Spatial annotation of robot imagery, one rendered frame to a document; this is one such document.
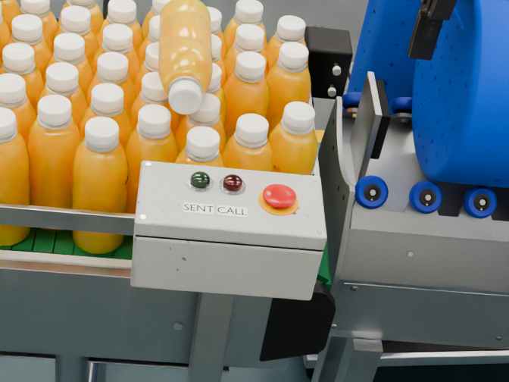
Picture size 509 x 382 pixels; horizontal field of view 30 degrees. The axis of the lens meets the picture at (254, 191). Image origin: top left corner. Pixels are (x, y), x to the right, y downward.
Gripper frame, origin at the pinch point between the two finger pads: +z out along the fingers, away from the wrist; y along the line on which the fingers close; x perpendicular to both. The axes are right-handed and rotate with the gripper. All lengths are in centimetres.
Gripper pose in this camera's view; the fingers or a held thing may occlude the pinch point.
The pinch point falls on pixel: (426, 32)
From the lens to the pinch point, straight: 123.3
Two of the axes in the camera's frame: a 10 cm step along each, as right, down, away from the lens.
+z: -1.3, 7.4, 6.6
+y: 0.2, 6.6, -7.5
